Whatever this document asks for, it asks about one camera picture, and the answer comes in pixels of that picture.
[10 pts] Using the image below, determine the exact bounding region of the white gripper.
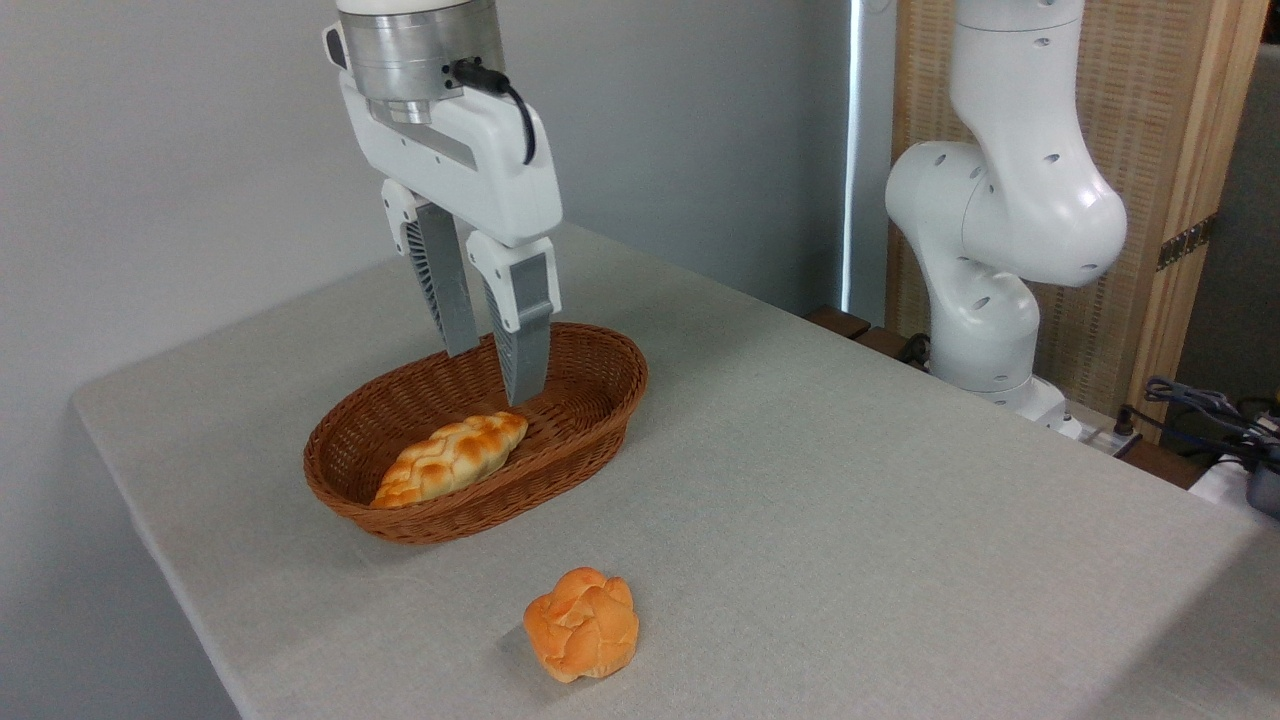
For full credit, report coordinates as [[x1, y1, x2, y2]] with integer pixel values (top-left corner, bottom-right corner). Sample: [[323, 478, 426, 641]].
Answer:
[[338, 72, 563, 407]]

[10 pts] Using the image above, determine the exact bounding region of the round knotted bread roll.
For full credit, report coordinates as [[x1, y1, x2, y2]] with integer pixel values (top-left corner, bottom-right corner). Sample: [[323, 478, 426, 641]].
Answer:
[[523, 567, 640, 684]]

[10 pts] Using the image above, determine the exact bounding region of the long braided bread loaf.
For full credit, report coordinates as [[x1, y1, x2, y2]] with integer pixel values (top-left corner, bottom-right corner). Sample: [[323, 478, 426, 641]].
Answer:
[[371, 412, 529, 509]]

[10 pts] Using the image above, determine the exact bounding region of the brown oval wicker basket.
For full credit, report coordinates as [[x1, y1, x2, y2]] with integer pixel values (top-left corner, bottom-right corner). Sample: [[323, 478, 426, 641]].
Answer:
[[303, 322, 649, 546]]

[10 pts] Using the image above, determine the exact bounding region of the dark brown wooden block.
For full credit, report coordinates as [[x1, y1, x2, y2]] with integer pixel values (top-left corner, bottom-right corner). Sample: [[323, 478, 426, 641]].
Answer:
[[806, 306, 873, 341], [854, 326, 931, 373]]

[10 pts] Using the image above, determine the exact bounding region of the white vertical light strip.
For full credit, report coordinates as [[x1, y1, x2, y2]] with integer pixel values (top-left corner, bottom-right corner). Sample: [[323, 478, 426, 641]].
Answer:
[[842, 0, 863, 313]]

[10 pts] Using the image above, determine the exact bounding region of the grey tablecloth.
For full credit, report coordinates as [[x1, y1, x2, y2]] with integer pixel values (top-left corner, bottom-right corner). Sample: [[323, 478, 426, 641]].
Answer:
[[72, 222, 1280, 720]]

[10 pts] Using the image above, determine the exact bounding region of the white power strip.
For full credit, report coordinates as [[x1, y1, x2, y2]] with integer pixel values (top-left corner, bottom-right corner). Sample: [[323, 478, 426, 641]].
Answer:
[[1058, 400, 1143, 457]]

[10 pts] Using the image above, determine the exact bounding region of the wooden woven folding screen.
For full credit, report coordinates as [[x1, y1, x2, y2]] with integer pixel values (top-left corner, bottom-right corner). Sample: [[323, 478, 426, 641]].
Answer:
[[886, 0, 1271, 441]]

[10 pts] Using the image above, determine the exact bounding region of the metal screen hinge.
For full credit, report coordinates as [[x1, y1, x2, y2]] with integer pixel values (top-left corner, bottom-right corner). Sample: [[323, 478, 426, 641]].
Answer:
[[1157, 214, 1218, 272]]

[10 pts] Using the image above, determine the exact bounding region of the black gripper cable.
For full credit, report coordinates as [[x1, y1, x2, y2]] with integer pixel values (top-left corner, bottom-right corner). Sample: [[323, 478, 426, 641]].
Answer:
[[452, 60, 538, 166]]

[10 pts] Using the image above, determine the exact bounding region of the bundle of dark cables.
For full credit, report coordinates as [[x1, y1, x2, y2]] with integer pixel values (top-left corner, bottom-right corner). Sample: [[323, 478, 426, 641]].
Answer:
[[1115, 376, 1280, 473]]

